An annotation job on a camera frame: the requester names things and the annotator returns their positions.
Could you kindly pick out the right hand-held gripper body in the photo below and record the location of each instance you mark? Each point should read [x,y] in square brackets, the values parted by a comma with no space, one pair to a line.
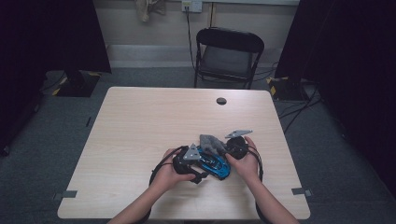
[237,147]

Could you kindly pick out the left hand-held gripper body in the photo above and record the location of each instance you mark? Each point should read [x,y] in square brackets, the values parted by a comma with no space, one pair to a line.
[186,163]

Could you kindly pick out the blue toy car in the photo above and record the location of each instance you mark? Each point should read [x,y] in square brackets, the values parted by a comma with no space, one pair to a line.
[218,166]

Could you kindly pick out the grey cloth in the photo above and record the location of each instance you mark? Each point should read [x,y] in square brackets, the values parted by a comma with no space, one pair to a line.
[211,143]

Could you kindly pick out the person's right hand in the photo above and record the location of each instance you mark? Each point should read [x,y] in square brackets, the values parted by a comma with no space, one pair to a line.
[247,166]

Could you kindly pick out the person's left hand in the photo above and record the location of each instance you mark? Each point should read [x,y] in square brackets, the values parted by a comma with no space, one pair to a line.
[168,180]

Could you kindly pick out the round black table grommet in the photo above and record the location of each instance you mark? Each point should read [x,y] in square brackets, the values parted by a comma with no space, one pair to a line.
[221,101]

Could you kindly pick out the black stand base yellow tape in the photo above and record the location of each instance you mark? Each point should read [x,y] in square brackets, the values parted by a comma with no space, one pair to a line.
[77,87]
[286,90]

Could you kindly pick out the grey tape piece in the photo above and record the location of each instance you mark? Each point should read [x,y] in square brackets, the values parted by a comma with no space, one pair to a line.
[300,191]
[67,194]

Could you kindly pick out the black folding chair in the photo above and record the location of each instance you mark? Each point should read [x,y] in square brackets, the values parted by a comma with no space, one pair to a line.
[225,60]

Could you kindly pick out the black floor tape strip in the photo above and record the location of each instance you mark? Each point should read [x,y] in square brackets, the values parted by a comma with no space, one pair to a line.
[88,121]

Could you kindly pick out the black curtain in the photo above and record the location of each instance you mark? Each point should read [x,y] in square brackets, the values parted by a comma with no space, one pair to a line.
[351,62]
[46,46]

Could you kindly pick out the beige hanging cloth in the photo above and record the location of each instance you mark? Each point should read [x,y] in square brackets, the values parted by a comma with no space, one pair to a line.
[146,7]

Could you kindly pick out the white wall socket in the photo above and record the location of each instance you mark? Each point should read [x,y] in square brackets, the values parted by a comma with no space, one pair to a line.
[192,5]

